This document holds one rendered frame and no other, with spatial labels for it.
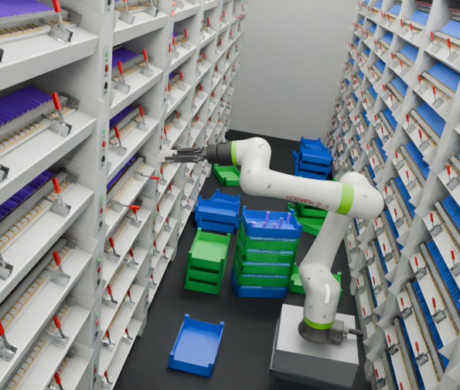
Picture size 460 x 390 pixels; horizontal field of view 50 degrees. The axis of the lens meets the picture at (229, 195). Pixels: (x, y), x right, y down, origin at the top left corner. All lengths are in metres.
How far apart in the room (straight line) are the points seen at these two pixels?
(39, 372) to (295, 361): 1.02
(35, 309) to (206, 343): 1.40
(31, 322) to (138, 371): 1.20
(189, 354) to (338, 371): 0.76
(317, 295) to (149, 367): 0.87
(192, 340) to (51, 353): 1.21
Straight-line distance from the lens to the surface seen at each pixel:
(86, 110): 1.30
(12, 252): 1.10
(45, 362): 1.43
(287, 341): 2.07
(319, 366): 2.06
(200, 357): 2.47
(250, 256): 2.74
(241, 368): 2.46
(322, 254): 2.09
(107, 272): 1.74
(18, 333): 1.21
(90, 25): 1.26
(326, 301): 1.99
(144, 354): 2.46
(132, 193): 1.83
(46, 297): 1.30
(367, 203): 1.83
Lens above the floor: 1.68
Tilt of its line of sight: 25 degrees down
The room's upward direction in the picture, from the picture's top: 9 degrees clockwise
